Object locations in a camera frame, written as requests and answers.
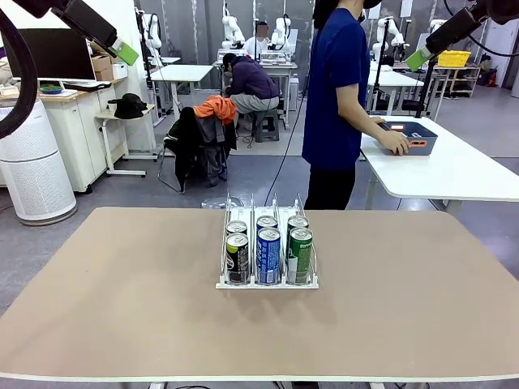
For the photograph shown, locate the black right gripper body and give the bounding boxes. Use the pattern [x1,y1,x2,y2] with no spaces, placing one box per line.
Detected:
[449,3,491,41]

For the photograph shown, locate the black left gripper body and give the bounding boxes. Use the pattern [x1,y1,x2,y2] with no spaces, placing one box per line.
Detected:
[51,0,103,36]

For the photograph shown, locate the blue bin orange handles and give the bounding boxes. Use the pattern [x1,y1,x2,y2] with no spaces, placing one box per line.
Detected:
[376,121,440,157]

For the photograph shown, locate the person's right forearm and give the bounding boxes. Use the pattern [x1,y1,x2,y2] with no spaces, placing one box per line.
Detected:
[337,105,387,141]

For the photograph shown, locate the green beverage can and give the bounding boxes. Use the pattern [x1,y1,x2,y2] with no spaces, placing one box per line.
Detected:
[286,215,310,232]
[286,227,314,284]

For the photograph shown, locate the white can dispenser rack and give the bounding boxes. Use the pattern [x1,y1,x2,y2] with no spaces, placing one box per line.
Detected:
[214,193,320,290]

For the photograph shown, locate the person's right hand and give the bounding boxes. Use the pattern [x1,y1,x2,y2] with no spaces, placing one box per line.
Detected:
[379,129,411,157]

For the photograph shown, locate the black stand pole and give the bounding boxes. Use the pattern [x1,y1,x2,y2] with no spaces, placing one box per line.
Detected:
[367,18,392,117]
[399,56,441,119]

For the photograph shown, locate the white desk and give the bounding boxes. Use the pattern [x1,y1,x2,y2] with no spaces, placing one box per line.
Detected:
[367,60,425,117]
[149,63,215,122]

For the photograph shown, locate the yellow plastic crate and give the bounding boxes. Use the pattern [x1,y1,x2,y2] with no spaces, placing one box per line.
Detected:
[436,49,472,67]

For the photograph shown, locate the black computer monitor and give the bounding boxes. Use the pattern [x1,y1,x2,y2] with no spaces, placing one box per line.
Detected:
[2,28,97,82]

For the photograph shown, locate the black hat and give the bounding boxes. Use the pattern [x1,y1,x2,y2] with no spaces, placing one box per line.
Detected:
[107,92,149,120]

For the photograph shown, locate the wooden shelf unit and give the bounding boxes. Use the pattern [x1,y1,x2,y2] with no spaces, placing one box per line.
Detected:
[433,64,483,98]

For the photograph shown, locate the person in blue shirt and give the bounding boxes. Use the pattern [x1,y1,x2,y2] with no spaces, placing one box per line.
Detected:
[302,0,383,211]

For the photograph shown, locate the small white side table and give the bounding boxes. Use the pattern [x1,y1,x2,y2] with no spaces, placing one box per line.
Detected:
[95,104,159,178]

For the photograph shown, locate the black jacket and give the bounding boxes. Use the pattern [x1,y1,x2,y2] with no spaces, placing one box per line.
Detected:
[164,105,238,195]

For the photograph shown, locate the orange jacket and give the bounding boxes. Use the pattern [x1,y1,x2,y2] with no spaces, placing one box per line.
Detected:
[193,95,238,126]

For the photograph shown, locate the large white table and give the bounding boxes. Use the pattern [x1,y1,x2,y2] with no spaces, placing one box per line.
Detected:
[359,115,519,216]

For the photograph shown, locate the black metal chair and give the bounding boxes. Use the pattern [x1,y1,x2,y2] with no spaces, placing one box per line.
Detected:
[157,133,228,195]

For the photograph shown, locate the seated person purple hoodie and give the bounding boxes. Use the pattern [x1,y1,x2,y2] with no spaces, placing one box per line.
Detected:
[221,52,281,115]

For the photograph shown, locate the grey garment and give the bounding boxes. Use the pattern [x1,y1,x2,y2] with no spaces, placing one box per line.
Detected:
[198,117,228,187]

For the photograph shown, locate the person in white shirt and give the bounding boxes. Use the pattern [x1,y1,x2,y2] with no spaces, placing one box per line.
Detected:
[242,22,273,53]

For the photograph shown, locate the white workbench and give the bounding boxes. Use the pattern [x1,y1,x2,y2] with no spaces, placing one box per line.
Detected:
[212,48,299,130]

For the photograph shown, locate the white air purifier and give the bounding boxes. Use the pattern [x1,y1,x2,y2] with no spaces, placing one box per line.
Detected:
[0,99,78,227]

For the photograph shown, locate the grey plastic stool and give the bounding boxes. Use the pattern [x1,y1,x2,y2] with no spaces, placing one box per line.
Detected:
[250,108,281,143]

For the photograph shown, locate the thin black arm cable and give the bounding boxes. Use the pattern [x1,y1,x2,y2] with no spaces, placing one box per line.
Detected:
[444,0,519,58]

